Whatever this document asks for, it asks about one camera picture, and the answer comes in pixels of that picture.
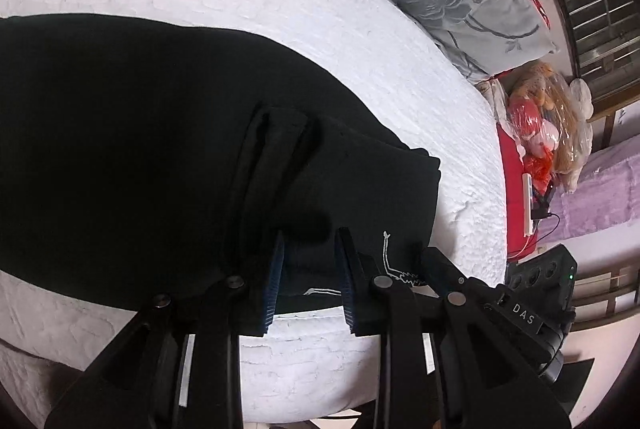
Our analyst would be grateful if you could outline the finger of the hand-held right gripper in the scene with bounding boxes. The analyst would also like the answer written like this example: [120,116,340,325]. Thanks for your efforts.
[412,245,501,305]

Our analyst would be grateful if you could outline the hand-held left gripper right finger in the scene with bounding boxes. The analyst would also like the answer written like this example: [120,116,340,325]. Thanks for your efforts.
[336,227,572,429]

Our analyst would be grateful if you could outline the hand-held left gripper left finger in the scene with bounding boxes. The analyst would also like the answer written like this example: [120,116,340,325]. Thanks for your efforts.
[44,229,287,429]

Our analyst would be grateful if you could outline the black pants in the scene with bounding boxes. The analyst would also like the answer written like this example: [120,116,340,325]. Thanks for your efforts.
[0,13,442,340]

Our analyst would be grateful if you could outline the white power strip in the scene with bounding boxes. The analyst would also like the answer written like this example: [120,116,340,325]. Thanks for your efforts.
[521,173,536,238]

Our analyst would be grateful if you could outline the purple blanket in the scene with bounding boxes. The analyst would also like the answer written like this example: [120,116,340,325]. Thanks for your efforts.
[559,146,640,241]

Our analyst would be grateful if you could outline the plastic bag of stuffed toys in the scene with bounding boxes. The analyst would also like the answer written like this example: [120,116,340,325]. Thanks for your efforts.
[495,62,596,196]

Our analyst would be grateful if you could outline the black cable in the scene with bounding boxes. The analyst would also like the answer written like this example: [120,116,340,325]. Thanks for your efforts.
[531,189,563,242]

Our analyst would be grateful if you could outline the wooden frame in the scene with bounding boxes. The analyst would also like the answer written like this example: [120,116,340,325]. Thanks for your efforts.
[586,96,640,155]

